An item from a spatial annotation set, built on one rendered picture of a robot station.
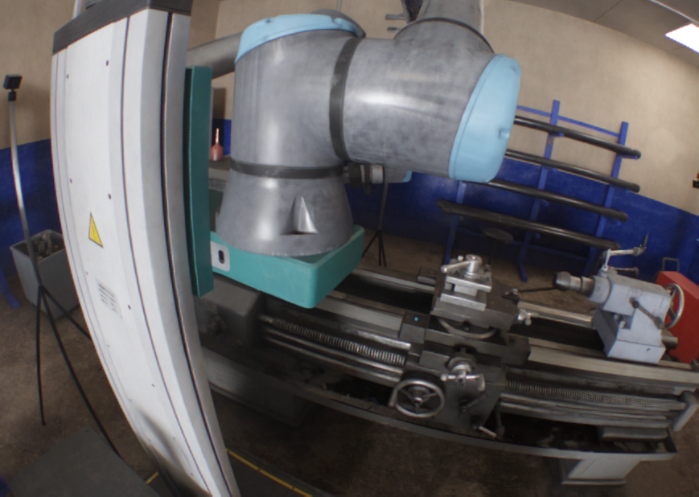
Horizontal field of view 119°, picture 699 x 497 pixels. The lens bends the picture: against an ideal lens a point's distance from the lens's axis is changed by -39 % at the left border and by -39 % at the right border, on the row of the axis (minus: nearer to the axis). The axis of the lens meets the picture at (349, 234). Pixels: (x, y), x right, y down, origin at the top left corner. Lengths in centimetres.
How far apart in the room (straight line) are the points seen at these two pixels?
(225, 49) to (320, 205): 67
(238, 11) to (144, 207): 550
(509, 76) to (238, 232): 33
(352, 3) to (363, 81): 456
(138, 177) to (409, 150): 28
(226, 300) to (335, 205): 119
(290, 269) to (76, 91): 40
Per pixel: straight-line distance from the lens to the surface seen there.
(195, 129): 41
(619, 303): 165
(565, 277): 154
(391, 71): 33
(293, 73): 36
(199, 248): 45
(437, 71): 33
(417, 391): 130
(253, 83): 38
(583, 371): 158
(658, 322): 175
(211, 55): 96
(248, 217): 39
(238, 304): 151
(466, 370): 119
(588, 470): 221
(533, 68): 452
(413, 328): 134
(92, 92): 49
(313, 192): 38
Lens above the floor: 164
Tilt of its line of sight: 21 degrees down
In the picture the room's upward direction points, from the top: 7 degrees clockwise
